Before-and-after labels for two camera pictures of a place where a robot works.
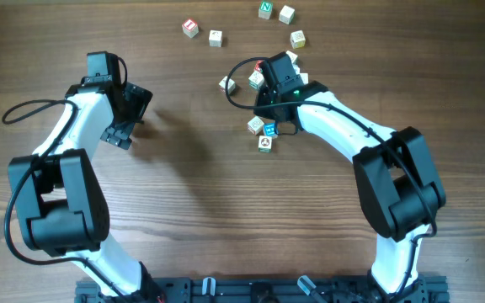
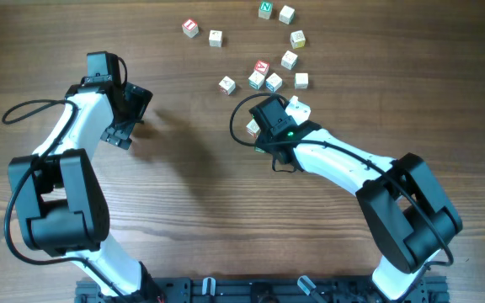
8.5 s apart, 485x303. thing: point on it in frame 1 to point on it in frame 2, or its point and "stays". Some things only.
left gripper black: x=129 y=116 stays
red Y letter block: x=255 y=124 stays
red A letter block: x=257 y=66 stays
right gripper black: x=263 y=113 to x=267 y=134
